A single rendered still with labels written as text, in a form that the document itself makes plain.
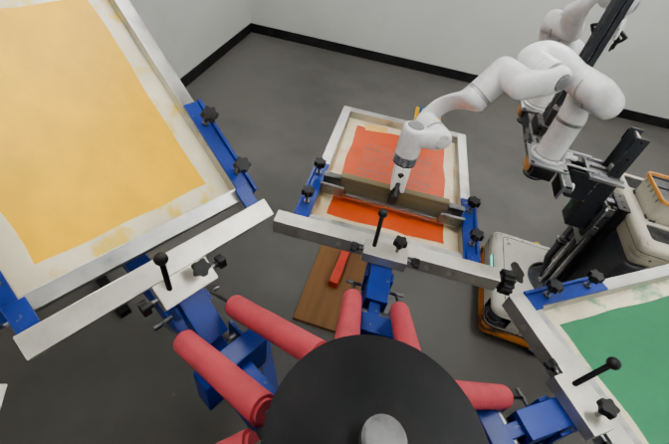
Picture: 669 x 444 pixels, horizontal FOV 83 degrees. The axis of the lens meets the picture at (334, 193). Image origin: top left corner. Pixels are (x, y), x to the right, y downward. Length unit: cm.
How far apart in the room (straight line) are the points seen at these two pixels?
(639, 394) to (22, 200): 156
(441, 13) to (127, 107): 410
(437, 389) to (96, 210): 82
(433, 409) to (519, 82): 85
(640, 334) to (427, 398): 97
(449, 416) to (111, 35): 120
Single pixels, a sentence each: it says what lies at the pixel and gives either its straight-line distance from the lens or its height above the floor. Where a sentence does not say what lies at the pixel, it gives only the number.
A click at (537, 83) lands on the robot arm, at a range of 120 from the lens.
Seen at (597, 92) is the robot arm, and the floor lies 147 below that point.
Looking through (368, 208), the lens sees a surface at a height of 96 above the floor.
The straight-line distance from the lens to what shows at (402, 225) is 135.
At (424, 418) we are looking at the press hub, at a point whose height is 132.
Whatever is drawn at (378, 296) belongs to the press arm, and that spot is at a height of 104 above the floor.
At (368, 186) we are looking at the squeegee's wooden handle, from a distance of 132.
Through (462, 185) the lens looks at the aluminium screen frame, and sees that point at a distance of 156.
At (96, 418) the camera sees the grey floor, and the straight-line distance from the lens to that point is 210.
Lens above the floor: 189
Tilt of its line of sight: 42 degrees down
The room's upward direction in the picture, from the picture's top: 11 degrees clockwise
